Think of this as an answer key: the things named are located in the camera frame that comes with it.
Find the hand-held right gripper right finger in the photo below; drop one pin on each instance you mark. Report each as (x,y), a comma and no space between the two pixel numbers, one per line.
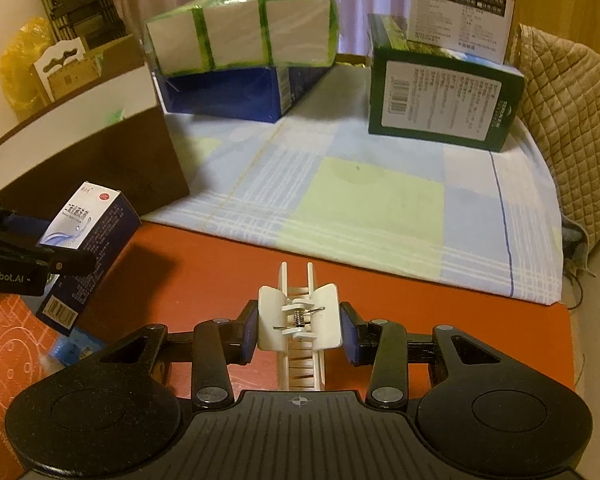
(350,336)

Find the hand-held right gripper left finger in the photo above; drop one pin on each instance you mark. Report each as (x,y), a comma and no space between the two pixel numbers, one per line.
(250,334)

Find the white hair clip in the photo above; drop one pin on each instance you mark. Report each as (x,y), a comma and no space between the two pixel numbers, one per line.
(285,321)

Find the blue medicine box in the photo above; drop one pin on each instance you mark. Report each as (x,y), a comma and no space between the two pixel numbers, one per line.
(100,230)

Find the brown storage box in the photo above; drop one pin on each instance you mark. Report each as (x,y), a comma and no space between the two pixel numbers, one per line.
(130,160)

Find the orange printed mat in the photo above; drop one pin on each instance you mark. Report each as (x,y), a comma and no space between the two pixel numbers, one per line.
(10,360)

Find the blue ointment tube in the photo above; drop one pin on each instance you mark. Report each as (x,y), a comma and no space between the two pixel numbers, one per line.
(75,350)

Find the plaid cloth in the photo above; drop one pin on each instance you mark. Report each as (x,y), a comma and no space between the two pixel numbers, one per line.
(380,200)

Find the yellow plastic bag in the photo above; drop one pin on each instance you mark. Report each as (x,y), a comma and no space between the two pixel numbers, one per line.
(20,70)

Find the cardboard box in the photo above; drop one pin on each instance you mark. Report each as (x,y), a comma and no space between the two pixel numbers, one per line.
(70,77)

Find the large blue box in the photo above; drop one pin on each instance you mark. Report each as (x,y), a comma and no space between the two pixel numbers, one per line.
(220,92)

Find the dark rack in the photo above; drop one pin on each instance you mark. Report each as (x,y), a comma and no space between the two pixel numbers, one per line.
(80,0)

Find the dark green carton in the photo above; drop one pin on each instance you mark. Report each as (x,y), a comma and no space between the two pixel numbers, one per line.
(445,100)

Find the green wrapped tissue pack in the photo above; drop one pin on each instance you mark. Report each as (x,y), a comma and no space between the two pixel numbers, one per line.
(230,35)

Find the beige quilted cushion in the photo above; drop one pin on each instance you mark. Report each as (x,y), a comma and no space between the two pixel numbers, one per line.
(570,135)

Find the white printed box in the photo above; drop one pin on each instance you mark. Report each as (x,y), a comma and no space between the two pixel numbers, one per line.
(460,15)

